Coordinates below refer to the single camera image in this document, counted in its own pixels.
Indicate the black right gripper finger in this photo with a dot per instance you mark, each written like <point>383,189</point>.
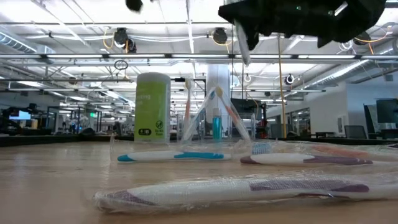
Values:
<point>245,15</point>
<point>252,39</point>

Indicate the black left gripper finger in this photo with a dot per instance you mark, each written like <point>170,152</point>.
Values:
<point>134,4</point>

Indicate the green white toothbrush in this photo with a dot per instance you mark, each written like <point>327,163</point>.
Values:
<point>244,49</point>

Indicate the orange toothbrush yellow bristles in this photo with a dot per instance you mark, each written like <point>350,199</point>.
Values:
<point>231,111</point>

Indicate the orange white toothbrush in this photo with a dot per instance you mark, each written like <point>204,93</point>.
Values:
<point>187,109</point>
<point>342,152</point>

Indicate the teal mouthwash bottle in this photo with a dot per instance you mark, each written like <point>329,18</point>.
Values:
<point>217,127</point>

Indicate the purple white toothbrush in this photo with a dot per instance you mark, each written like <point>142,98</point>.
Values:
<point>280,158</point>
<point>217,189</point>

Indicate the black equipment rack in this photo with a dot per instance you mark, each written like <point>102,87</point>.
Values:
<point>245,107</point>

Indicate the long ceiling light strip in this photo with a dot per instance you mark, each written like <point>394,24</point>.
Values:
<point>77,56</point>

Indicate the green disinfecting wipes canister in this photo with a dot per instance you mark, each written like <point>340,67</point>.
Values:
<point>152,109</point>

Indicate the clear bag of toothbrushes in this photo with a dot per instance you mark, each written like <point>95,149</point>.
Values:
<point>205,135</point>

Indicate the grey chair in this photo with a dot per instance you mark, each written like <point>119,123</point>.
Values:
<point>356,132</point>

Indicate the lit computer monitor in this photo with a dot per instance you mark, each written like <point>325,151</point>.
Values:
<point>20,115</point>

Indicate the grey ventilation duct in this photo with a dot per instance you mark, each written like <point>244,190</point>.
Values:
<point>18,43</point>
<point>351,70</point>

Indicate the dark wall screen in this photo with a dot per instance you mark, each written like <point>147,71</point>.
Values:
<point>387,110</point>

